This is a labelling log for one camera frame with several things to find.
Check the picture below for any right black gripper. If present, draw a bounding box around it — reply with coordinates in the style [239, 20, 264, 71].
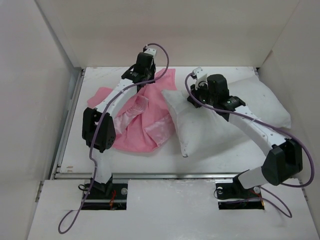
[187, 80, 217, 108]

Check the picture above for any white pillow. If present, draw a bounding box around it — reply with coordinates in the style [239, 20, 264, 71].
[161, 77, 292, 158]

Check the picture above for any pink pillowcase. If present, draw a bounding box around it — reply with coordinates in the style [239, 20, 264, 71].
[86, 67, 179, 153]

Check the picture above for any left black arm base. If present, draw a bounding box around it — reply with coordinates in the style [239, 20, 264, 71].
[86, 180, 128, 201]

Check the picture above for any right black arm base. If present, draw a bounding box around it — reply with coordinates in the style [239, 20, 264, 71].
[215, 182, 261, 200]

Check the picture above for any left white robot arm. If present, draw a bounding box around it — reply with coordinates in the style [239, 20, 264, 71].
[82, 48, 157, 199]

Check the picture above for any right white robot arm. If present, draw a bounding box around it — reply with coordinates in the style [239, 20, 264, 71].
[186, 72, 303, 198]

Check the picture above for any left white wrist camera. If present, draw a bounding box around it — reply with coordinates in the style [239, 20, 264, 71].
[143, 45, 157, 57]

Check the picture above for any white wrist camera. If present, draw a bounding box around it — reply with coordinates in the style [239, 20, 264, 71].
[143, 45, 157, 57]
[191, 67, 208, 90]

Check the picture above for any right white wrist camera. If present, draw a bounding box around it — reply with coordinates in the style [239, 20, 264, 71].
[191, 67, 208, 90]

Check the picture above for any front aluminium rail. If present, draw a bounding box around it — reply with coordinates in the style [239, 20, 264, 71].
[53, 172, 236, 180]

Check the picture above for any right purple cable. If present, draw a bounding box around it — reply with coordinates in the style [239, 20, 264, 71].
[184, 71, 315, 219]

